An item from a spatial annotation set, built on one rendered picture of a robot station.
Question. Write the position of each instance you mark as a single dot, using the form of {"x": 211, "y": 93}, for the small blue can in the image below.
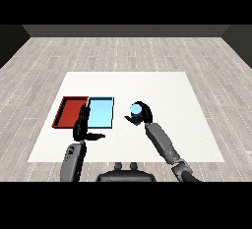
{"x": 135, "y": 110}

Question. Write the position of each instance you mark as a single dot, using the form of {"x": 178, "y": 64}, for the red shallow open box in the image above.
{"x": 69, "y": 111}

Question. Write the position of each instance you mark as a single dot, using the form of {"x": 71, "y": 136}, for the light blue shallow open box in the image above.
{"x": 100, "y": 112}

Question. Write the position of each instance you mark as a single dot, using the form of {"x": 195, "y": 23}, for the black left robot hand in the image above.
{"x": 80, "y": 128}

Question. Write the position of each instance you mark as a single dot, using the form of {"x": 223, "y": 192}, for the dark grey robot body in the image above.
{"x": 126, "y": 175}

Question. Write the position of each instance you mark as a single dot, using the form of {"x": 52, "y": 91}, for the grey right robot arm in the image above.
{"x": 166, "y": 149}

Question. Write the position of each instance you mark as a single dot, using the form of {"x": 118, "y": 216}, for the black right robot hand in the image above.
{"x": 146, "y": 114}

